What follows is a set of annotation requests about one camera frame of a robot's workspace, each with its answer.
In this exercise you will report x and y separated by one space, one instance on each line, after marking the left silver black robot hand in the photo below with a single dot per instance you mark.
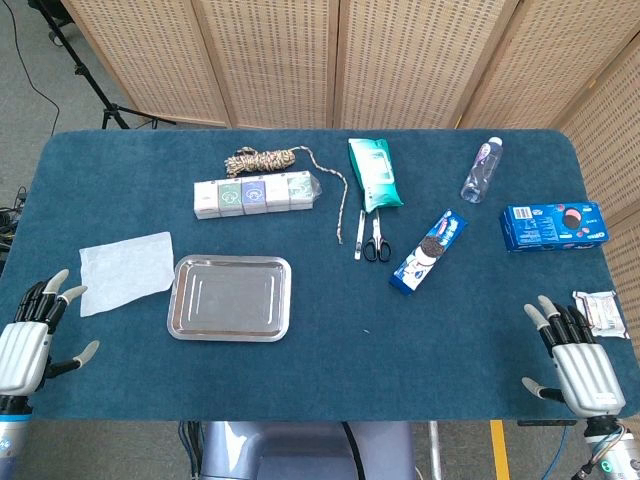
22 350

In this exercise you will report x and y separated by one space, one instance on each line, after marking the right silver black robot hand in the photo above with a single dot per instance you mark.
587 372

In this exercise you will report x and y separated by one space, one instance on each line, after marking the white cloth sheet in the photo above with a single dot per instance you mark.
125 270

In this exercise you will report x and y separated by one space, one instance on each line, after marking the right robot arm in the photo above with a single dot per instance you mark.
607 447

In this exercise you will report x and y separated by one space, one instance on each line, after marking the rectangular metal tray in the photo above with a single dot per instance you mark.
230 300

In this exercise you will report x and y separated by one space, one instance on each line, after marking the small white snack wrapper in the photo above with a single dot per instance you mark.
605 310

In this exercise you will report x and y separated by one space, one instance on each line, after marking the wide blue cookie box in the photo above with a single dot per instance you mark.
550 227

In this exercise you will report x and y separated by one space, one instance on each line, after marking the silver table leg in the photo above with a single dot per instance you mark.
435 450

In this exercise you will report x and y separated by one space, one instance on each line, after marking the long blue cookie box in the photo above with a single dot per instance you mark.
430 252

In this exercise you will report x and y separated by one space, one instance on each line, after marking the clear plastic water bottle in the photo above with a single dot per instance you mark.
480 172

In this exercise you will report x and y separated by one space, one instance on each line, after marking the black tripod stand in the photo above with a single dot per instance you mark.
114 111

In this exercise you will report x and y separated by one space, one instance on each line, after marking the blue carpet table cover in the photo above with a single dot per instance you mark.
320 370

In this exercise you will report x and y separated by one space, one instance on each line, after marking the multipack of tissue packets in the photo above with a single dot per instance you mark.
252 195

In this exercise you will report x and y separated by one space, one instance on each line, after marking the green wet wipes pack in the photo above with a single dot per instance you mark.
376 172

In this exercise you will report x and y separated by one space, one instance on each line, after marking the grey robot torso base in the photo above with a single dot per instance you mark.
300 450

